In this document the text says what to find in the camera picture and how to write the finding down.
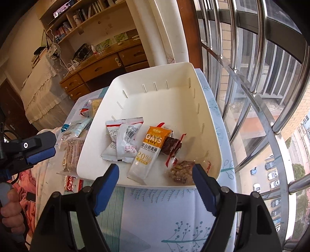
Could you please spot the orange white oat bar packet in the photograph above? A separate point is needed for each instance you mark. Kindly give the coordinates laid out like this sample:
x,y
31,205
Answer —
x,y
150,145

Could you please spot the green printed picture panel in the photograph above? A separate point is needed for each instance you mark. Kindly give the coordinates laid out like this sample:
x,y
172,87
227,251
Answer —
x,y
111,41

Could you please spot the teal white snack packet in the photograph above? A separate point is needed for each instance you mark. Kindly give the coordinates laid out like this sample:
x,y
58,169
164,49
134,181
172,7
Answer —
x,y
77,127

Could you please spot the small lit screen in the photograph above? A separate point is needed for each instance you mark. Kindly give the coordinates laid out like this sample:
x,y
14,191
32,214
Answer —
x,y
63,8

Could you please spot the white patterned appliance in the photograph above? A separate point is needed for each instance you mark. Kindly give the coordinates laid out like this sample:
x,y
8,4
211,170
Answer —
x,y
53,51

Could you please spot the dark wooden door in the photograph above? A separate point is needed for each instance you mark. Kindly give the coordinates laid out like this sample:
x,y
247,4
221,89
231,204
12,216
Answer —
x,y
12,106

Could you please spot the white power strip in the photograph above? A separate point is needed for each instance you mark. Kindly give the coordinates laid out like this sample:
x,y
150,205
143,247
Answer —
x,y
72,66

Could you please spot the brown wooden window frame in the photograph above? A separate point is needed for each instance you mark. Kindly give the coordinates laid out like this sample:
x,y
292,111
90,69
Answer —
x,y
189,31

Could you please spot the white plastic bin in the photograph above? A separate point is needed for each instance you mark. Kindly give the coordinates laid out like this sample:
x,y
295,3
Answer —
x,y
157,104

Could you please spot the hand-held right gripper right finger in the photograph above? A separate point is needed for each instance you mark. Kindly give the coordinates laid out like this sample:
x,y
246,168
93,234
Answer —
x,y
205,191

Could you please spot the red white cookie packet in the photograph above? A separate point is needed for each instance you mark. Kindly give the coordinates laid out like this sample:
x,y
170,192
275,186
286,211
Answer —
x,y
72,184

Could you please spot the row of upright books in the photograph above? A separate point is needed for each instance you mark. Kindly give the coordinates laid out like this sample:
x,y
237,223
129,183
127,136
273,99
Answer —
x,y
93,9

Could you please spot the person's left hand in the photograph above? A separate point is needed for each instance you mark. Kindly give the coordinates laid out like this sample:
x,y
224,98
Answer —
x,y
12,214

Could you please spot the white curtain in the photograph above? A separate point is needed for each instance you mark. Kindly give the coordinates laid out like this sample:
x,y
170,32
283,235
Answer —
x,y
155,31

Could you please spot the wooden desk with drawers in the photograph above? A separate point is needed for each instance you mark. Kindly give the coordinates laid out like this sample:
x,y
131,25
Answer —
x,y
101,65

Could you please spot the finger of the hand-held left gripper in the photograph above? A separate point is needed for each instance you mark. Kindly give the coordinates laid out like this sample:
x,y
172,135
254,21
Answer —
x,y
41,155

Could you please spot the row of parked cars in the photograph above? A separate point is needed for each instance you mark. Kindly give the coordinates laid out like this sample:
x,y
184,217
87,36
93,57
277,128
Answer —
x,y
272,174

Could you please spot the steel window guard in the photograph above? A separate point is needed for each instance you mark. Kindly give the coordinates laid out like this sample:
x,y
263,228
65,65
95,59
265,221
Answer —
x,y
262,36

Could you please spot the dark red wrapped snack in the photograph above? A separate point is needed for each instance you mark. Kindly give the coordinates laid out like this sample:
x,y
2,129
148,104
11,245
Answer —
x,y
173,145

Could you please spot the white bottle with red cap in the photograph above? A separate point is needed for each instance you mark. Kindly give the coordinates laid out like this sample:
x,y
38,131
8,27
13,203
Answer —
x,y
93,49

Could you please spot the white printed jar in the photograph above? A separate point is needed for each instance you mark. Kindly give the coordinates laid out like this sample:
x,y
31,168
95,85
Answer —
x,y
77,19

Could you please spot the clear nut cake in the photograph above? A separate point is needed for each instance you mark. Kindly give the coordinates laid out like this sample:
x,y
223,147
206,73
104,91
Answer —
x,y
180,170

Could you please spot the pink floral bedding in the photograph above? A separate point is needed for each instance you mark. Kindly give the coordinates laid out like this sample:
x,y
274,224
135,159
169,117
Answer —
x,y
31,213

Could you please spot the small clear packed rice cracker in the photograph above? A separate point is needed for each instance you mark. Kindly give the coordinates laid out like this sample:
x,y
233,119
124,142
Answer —
x,y
95,104

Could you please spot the wooden shelf hutch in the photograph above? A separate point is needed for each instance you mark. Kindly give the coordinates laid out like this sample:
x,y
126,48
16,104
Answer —
x,y
104,24

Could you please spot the clear brown bar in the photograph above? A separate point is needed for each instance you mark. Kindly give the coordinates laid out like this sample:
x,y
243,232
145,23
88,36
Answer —
x,y
72,152

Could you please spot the white lace cloth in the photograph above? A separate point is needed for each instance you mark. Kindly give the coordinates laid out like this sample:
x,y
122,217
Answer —
x,y
41,92

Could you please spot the black decorated tin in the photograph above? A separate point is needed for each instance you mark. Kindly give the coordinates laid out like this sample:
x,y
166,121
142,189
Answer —
x,y
81,53

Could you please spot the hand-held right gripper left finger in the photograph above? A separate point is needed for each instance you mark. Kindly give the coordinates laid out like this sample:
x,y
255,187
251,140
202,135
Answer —
x,y
106,189

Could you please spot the light blue red snack packet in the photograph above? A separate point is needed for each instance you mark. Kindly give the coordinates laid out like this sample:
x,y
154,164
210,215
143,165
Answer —
x,y
86,112

